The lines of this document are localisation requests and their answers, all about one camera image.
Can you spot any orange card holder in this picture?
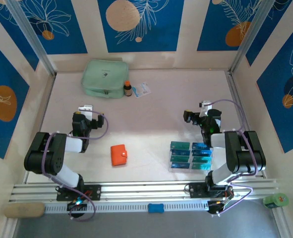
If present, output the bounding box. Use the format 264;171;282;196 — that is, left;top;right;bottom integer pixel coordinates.
110;144;128;166

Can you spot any brown bottle orange cap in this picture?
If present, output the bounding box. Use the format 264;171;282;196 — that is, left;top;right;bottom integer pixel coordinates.
123;80;133;97

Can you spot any mint green zipper pouch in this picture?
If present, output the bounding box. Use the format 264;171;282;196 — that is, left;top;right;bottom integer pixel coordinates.
81;59;129;99

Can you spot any white blue paper packet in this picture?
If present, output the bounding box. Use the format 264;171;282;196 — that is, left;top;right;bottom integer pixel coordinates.
132;81;152;99

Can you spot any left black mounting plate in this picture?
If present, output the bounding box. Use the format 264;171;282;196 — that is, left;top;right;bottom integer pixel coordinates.
56;184;102;201

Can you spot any black mounting plate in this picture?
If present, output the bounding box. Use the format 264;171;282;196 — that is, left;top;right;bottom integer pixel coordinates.
188;182;234;199
56;184;102;201

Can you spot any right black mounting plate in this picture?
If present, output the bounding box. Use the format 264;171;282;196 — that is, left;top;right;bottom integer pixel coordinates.
188;182;234;199

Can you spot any blue bone-shaped clip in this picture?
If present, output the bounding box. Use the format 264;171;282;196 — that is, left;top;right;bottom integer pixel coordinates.
147;203;165;214

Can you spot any beige oblong block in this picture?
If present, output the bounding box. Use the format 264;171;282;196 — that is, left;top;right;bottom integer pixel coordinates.
3;202;46;219

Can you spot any green tape roll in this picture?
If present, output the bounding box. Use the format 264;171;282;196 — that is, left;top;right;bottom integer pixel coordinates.
263;193;290;208

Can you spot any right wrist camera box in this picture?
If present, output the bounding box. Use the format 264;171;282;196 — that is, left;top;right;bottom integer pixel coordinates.
198;100;213;117

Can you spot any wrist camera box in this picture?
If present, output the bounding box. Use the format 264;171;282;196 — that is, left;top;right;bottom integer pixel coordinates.
198;100;213;117
78;104;94;118

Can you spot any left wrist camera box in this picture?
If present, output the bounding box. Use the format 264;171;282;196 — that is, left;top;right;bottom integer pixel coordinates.
78;104;94;118

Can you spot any aluminium side rail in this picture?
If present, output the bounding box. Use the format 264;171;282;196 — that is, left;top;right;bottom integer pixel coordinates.
226;71;266;179

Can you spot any black base cable hub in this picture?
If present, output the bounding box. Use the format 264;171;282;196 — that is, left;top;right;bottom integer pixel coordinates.
66;200;88;219
207;199;228;217

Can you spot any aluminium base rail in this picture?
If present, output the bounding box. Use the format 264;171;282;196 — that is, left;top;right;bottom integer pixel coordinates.
8;178;279;203

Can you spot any white slotted cable duct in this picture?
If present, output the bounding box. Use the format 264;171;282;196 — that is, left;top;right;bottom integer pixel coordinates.
44;200;210;214

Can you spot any aluminium frame post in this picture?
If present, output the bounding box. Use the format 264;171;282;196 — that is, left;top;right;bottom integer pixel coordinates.
229;0;278;74
5;0;57;77

